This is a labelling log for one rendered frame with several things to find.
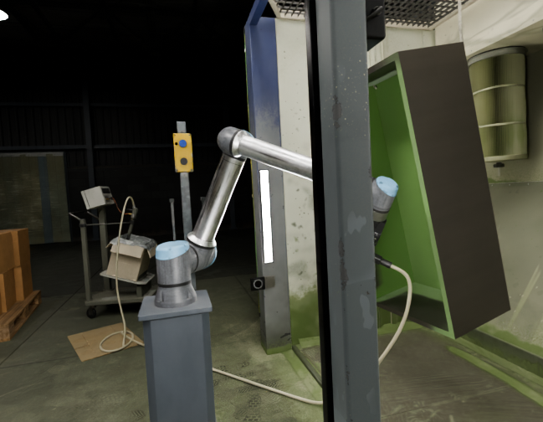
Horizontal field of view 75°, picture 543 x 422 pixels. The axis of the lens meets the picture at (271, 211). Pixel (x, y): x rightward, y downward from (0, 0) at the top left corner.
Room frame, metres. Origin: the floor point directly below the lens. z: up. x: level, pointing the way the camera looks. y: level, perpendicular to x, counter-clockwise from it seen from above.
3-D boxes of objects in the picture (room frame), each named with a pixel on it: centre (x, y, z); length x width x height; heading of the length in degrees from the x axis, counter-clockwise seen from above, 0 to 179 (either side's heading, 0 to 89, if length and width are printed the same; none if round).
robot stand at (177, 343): (1.63, 0.46, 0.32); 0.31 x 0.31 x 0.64; 15
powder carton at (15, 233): (3.74, 2.79, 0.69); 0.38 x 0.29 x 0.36; 20
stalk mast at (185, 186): (2.51, 0.59, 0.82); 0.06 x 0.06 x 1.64; 15
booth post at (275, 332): (2.51, 0.02, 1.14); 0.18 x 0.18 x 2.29; 15
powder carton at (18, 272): (3.76, 2.80, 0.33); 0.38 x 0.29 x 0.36; 22
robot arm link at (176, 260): (1.64, 0.46, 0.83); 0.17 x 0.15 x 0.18; 157
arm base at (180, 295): (1.63, 0.46, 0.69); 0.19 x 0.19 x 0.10
